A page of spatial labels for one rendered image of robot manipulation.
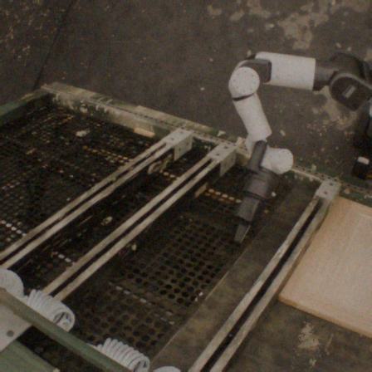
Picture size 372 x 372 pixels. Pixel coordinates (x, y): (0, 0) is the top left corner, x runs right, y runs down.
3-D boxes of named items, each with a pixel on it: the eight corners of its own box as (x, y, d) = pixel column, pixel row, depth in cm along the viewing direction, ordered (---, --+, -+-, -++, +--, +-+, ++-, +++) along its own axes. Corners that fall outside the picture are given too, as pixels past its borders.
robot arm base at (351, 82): (322, 79, 137) (331, 46, 129) (363, 89, 135) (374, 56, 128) (323, 105, 126) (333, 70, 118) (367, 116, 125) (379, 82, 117)
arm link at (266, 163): (262, 188, 146) (276, 155, 147) (285, 193, 136) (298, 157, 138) (235, 173, 141) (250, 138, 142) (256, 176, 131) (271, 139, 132)
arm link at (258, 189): (237, 220, 146) (252, 184, 147) (265, 232, 142) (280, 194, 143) (226, 212, 135) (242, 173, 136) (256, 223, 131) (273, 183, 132)
